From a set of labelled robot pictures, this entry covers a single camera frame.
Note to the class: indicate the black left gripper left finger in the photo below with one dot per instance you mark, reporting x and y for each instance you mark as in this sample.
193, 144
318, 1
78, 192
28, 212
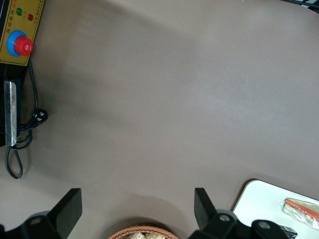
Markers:
64, 214

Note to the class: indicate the triangle sandwich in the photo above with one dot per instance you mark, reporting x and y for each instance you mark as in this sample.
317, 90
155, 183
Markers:
302, 211

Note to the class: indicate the black and yellow control box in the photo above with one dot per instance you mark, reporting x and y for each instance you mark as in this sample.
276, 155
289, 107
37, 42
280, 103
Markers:
17, 30

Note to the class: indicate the round brown wicker basket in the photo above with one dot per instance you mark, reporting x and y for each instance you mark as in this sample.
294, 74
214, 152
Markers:
139, 229

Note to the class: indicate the clear-wrapped rice snack packet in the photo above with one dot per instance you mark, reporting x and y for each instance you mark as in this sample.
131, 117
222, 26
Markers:
154, 236
135, 236

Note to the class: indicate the cream plastic tray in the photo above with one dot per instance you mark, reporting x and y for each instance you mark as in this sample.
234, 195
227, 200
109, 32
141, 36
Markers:
264, 206

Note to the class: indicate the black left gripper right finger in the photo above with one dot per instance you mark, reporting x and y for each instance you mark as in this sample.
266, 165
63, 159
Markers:
205, 211

